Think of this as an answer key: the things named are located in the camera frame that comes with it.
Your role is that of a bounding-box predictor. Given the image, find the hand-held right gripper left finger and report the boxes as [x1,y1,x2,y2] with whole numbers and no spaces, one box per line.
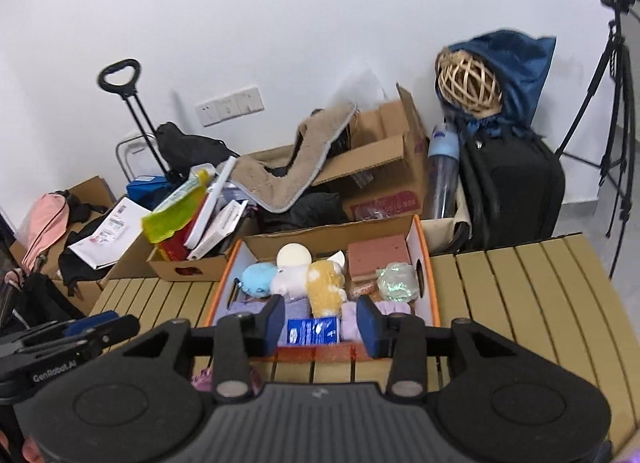
[121,295,287,403]

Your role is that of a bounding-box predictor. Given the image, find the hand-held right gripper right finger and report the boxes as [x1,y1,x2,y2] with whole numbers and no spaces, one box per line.
[355,295,522,397]

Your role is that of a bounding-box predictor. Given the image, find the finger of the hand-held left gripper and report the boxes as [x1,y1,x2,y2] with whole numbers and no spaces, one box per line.
[75,315,141,352]
[0,312,120,346]

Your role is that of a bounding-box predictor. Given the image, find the purple cloth pouch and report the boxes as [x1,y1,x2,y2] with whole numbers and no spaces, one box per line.
[227,295,314,344]

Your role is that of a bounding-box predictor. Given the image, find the blue tissue packet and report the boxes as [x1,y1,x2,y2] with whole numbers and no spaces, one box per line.
[286,317,342,346]

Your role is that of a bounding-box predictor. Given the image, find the blue plush toy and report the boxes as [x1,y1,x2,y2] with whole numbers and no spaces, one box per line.
[241,263,279,299]

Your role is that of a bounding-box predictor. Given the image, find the white and yellow plush toy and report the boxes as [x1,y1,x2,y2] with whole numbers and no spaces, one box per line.
[270,260,349,319]

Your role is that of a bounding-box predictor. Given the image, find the white round sponge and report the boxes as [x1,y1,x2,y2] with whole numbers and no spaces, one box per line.
[276,243,312,269]

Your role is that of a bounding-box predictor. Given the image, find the pink rectangular sponge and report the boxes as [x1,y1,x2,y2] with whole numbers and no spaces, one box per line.
[346,234,413,300]

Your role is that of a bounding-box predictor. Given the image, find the red cardboard box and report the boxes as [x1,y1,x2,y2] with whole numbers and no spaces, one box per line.
[205,215,441,362]

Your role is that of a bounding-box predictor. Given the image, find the person's left hand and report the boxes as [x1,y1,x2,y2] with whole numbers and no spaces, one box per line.
[22,435,48,463]

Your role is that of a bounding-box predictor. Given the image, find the black backpack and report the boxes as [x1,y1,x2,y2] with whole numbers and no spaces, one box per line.
[0,270,86,339]

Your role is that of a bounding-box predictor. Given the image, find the plain cardboard box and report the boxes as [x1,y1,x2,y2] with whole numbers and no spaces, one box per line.
[50,175,156,314]

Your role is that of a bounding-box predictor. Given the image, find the black clothing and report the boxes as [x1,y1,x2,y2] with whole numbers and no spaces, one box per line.
[57,215,119,294]

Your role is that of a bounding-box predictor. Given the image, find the brown cardboard box with cutout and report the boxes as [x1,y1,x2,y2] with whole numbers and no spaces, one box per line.
[146,223,246,284]

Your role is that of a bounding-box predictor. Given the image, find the pink satin bow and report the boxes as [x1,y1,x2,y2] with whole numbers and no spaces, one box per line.
[191,365,216,394]

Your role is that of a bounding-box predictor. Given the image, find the white labelled paper box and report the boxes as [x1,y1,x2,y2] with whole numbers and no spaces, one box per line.
[67,198,151,269]

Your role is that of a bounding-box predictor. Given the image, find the pink hat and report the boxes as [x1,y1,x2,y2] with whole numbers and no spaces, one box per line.
[20,193,71,274]

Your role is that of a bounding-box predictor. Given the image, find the stack of white flat boxes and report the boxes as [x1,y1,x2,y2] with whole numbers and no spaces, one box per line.
[185,158,251,262]

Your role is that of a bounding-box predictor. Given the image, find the dark cloth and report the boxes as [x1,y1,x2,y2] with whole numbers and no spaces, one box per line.
[257,192,349,232]

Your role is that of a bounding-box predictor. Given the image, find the yellow green snack bag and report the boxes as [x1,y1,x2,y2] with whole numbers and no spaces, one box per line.
[141,170,211,244]

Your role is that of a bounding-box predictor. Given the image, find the beige canvas bag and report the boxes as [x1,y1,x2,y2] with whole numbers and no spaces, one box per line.
[421,194,474,254]

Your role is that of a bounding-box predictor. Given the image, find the blue box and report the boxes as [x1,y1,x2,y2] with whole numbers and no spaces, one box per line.
[126,175,174,212]

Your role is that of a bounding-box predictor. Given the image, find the large open cardboard box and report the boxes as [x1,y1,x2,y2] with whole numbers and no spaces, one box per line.
[250,84,431,222]

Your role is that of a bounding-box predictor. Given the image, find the beige fleece cloth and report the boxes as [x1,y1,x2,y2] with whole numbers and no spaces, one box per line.
[231,102,359,214]

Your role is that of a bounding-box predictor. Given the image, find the blue water bottle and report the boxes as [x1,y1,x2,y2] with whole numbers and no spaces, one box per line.
[422,122,461,220]

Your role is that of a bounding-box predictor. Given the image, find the black trolley bag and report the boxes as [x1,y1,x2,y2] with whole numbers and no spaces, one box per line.
[156,122,241,179]

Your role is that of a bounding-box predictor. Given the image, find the black suitcase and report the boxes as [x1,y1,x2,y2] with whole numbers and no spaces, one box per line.
[440,125,566,254]

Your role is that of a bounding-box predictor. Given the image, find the woven rattan ball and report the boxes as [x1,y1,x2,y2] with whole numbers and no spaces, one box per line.
[436,49,504,114]

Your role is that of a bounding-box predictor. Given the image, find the blue velvet bag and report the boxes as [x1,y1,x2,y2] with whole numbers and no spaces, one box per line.
[440,29,558,136]

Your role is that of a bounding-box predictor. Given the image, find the black tripod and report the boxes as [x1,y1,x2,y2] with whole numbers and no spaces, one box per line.
[555,0,640,279]

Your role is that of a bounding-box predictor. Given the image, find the black trolley handle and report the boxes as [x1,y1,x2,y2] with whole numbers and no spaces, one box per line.
[98,59,176,179]

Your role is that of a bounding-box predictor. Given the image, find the white wall socket panel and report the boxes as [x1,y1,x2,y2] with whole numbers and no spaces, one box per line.
[195,87,265,126]

